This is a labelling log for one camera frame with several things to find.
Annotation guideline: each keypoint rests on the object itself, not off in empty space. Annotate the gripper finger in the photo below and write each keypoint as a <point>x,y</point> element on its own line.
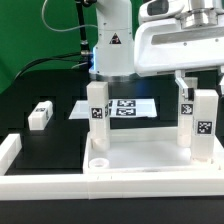
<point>221,81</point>
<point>181,81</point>

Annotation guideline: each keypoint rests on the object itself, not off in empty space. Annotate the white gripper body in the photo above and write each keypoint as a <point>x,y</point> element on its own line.
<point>162,47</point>

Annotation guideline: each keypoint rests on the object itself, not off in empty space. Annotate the white desk tabletop tray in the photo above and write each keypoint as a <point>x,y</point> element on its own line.
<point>146,150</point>

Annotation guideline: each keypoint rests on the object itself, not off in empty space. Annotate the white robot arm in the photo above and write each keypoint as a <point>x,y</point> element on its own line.
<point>113,55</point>

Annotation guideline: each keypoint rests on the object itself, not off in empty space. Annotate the white U-shaped fence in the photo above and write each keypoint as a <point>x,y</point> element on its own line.
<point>209,182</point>

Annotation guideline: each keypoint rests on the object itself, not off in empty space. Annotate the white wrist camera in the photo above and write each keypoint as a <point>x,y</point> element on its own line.
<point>159,9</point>

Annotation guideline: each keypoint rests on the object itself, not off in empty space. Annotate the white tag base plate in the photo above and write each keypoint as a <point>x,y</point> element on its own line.
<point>119,108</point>

